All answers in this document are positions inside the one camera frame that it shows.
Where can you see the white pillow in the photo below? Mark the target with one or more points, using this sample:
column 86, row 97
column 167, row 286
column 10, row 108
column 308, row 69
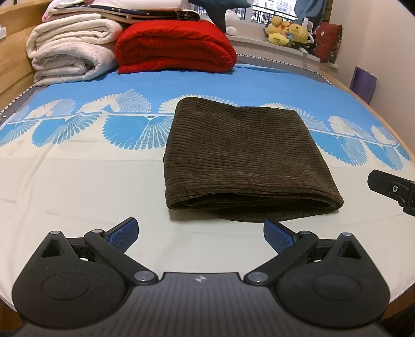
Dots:
column 129, row 4

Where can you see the dark teal shark plush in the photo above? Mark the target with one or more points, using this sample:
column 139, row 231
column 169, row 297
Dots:
column 220, row 8

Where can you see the window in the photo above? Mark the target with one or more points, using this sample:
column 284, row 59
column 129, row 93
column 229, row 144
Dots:
column 270, row 13

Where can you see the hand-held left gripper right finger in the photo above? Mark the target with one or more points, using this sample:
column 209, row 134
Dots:
column 277, row 235

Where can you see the white folded blanket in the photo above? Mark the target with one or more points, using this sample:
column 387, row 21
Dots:
column 68, row 48

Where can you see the blue curtain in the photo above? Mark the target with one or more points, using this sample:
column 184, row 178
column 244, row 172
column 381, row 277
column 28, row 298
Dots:
column 309, row 9

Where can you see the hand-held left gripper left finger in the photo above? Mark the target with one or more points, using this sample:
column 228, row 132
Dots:
column 124, row 231

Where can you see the dark red cushion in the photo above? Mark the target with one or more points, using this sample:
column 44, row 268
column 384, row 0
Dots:
column 328, row 40

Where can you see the yellow plush toy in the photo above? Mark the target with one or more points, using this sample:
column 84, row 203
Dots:
column 278, row 39
column 299, row 33
column 279, row 22

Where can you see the wooden headboard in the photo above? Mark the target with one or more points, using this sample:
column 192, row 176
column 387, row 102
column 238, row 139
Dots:
column 13, row 64

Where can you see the white window sill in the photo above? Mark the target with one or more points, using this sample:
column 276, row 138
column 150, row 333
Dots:
column 259, row 45

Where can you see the blue white printed bed sheet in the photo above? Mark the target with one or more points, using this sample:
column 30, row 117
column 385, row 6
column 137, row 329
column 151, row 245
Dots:
column 97, row 181

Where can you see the red folded blanket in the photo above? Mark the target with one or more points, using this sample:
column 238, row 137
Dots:
column 175, row 45

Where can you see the purple paper bag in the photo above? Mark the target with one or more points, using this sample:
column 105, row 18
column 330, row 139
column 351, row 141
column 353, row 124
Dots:
column 363, row 85

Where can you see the white plush toy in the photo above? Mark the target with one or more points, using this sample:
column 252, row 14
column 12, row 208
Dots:
column 232, row 22

